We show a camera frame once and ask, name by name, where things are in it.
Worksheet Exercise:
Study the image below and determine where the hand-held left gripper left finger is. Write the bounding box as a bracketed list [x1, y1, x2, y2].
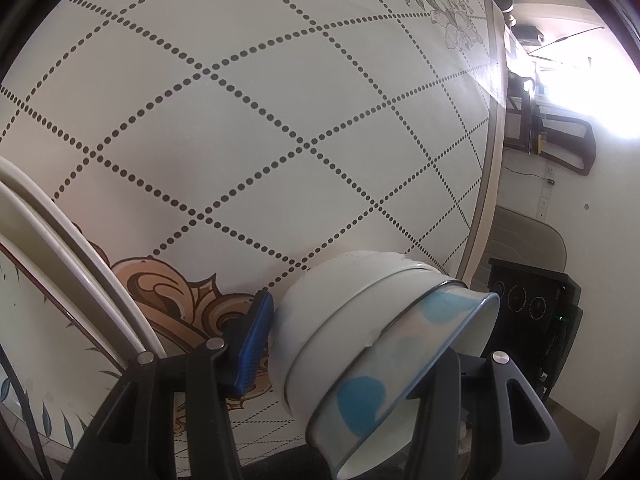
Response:
[62, 290, 275, 480]

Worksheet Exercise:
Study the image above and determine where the white bowl with blue print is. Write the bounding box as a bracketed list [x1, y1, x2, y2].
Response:
[305, 287, 501, 480]

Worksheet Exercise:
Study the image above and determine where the white plate with pink roses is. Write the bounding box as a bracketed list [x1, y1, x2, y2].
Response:
[0, 155, 168, 361]

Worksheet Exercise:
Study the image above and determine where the black speaker box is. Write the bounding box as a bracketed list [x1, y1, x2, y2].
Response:
[487, 257, 584, 402]

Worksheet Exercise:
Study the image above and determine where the white plate with blue leaves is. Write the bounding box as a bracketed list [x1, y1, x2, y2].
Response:
[0, 242, 126, 466]

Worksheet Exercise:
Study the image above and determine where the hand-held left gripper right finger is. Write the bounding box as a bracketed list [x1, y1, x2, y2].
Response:
[400, 347, 587, 480]

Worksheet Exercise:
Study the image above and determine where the plain white bowl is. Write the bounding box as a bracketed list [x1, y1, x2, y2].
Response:
[285, 260, 467, 423]

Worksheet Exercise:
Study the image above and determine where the large white bowl gold rim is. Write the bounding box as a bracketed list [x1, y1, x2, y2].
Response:
[270, 250, 451, 421]

